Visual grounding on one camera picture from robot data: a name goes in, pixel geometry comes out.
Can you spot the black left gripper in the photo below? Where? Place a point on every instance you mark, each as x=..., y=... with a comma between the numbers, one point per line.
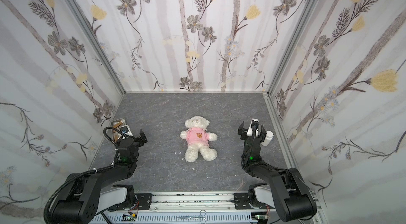
x=139, y=139

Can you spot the pink fleece teddy hoodie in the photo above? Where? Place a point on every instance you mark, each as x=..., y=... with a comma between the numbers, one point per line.
x=197, y=135

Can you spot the white plush teddy bear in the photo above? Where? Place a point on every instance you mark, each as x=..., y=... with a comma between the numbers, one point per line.
x=193, y=151

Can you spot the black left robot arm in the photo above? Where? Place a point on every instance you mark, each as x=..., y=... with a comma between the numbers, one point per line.
x=85, y=195

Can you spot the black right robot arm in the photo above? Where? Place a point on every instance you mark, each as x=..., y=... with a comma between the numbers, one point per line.
x=283, y=189

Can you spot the white plastic bottle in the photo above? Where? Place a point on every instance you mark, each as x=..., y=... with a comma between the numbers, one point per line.
x=267, y=139

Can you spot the clear tray with small parts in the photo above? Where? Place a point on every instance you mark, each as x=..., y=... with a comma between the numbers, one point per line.
x=117, y=124

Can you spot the steel scissors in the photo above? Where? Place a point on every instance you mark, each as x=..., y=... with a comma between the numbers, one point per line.
x=201, y=217

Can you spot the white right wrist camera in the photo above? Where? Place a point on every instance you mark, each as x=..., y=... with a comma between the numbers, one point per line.
x=253, y=128

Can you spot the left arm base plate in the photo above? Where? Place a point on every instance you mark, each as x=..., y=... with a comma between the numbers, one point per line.
x=140, y=201

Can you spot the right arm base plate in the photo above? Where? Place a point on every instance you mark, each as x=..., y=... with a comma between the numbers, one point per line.
x=242, y=201

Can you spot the aluminium mounting rail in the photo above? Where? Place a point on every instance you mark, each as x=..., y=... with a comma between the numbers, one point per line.
x=167, y=206

